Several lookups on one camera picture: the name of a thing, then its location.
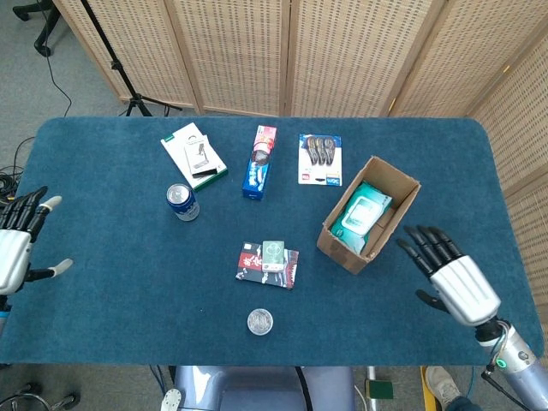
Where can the green wet wipes pack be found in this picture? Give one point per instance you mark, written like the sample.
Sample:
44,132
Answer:
359,214

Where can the blue Oreo cookie box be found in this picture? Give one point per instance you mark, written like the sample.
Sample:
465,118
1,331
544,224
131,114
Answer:
257,171

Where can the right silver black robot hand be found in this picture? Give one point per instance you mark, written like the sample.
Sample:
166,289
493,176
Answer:
464,289

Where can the open cardboard box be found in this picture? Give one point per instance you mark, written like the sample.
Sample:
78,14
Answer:
338,252

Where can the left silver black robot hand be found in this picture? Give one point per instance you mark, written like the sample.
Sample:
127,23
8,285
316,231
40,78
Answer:
13,252

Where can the blue soda can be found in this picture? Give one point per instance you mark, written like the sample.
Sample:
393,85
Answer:
184,207

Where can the small green block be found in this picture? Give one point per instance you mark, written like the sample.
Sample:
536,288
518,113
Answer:
379,389

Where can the dark blue trouser leg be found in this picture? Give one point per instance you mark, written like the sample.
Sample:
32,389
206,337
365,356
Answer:
460,404

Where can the red black snack packet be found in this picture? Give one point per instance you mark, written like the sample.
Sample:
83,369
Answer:
250,265

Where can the black office chair base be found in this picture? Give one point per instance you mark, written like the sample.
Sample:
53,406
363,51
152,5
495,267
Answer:
45,30

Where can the blue carpet table cover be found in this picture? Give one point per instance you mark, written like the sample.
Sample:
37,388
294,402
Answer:
107,299

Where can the round silver metal tin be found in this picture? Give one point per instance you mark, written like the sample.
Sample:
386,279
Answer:
260,322

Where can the black wheeled stand base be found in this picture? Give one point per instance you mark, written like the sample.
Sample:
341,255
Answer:
64,400

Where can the white green flat box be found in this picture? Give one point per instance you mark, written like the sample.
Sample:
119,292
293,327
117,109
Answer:
182,147

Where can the green pocket tissue pack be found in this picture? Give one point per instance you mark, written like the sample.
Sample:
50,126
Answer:
273,256

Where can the beige sneaker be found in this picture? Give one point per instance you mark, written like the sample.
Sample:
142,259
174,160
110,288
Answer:
443,383

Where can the black tripod stand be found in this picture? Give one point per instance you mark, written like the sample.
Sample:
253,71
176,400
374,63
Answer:
117,68

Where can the blister card with three items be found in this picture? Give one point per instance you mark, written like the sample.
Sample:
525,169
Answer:
320,160

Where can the blue-grey robot torso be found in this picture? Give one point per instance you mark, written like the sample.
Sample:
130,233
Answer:
257,389

